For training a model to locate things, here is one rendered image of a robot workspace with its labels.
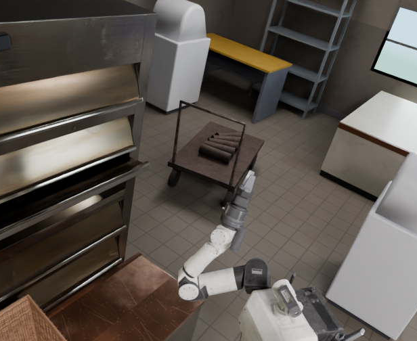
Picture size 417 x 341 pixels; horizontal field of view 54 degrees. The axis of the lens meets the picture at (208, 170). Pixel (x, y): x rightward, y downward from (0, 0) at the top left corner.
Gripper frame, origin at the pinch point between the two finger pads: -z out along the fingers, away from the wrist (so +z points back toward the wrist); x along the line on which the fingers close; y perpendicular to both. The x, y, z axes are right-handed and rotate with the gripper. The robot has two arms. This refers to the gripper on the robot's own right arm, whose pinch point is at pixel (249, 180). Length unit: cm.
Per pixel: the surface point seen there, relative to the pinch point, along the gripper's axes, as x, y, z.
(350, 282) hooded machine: -163, -119, 67
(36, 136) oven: -1, 81, 16
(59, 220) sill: -30, 71, 56
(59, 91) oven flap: -5, 80, -3
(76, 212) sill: -38, 67, 52
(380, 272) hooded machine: -149, -129, 47
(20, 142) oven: 4, 84, 20
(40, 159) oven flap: -8, 80, 26
